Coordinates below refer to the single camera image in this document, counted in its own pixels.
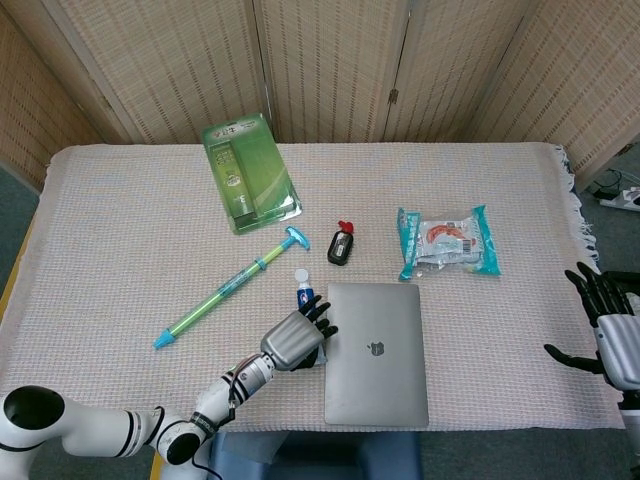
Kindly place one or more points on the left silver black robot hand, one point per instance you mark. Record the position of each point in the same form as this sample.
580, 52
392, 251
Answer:
292, 340

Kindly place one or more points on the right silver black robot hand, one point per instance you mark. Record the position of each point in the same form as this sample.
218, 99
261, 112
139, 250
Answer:
620, 345

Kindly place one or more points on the blue and white toothpaste tube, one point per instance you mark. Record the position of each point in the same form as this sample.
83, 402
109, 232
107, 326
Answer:
303, 292

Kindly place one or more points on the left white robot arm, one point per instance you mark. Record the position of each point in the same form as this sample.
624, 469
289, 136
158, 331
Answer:
100, 425

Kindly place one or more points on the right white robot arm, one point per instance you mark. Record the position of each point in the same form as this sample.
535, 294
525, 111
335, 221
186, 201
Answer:
632, 410

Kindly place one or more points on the silver laptop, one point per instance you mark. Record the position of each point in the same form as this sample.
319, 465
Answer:
375, 390

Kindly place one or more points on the green and blue water syringe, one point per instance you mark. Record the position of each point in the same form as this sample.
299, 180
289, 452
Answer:
225, 289

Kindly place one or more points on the small black bottle red cap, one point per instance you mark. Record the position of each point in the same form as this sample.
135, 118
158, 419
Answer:
341, 247

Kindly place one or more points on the blue seat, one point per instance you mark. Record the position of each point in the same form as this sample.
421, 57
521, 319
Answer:
320, 457

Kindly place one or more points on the white power strip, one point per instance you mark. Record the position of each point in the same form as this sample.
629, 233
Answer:
620, 199

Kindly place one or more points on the green blister pack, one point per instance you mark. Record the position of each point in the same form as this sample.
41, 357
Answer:
252, 175

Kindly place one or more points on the teal clear snack packet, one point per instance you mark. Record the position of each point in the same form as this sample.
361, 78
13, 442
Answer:
450, 242

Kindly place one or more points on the pale woven tablecloth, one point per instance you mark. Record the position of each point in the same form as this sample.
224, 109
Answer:
125, 240

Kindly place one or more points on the woven folding screen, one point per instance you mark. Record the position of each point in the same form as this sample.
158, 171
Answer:
325, 65

